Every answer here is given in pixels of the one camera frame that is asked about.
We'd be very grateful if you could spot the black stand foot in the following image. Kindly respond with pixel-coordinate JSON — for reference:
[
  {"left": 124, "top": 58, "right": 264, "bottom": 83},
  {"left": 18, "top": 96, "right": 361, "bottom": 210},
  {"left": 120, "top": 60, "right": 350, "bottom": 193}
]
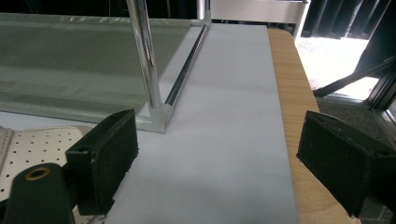
[{"left": 312, "top": 57, "right": 396, "bottom": 98}]

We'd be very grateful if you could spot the grey chrome shoe rack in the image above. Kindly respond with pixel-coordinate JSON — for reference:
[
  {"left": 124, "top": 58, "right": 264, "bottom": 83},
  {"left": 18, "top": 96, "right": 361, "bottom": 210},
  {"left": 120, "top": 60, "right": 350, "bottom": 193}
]
[{"left": 0, "top": 0, "right": 213, "bottom": 134}]

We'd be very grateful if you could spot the dark curtain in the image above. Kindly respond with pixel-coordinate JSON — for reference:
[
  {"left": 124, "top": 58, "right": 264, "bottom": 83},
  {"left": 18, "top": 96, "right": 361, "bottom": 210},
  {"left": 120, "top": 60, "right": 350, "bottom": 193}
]
[{"left": 302, "top": 0, "right": 396, "bottom": 41}]

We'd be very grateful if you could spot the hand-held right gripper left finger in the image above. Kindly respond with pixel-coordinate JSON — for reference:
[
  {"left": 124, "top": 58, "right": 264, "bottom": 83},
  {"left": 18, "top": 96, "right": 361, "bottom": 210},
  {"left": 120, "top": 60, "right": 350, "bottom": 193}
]
[{"left": 64, "top": 108, "right": 140, "bottom": 217}]

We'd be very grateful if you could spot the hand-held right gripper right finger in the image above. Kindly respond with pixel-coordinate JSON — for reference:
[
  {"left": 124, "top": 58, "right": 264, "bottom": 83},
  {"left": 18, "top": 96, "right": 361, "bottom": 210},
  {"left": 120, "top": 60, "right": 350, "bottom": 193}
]
[{"left": 296, "top": 110, "right": 396, "bottom": 218}]

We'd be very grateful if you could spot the white yellow sneaker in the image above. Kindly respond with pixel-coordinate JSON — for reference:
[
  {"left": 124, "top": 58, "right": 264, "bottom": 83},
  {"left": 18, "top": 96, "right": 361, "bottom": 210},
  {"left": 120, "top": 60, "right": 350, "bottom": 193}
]
[{"left": 0, "top": 125, "right": 94, "bottom": 224}]

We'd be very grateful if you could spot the pale grey table mat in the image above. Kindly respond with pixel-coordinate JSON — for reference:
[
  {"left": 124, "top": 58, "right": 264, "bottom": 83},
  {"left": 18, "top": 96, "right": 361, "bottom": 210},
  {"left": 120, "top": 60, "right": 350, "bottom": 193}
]
[{"left": 0, "top": 23, "right": 300, "bottom": 224}]

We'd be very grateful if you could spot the white desk frame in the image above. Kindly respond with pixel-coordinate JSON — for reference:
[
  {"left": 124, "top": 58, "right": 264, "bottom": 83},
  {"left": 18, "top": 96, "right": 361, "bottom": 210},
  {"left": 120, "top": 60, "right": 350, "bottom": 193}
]
[{"left": 199, "top": 0, "right": 312, "bottom": 41}]

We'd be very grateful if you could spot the wooden table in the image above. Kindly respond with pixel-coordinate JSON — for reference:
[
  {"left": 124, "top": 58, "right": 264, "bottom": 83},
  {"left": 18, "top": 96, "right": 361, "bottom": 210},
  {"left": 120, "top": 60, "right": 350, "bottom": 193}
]
[{"left": 267, "top": 28, "right": 362, "bottom": 224}]

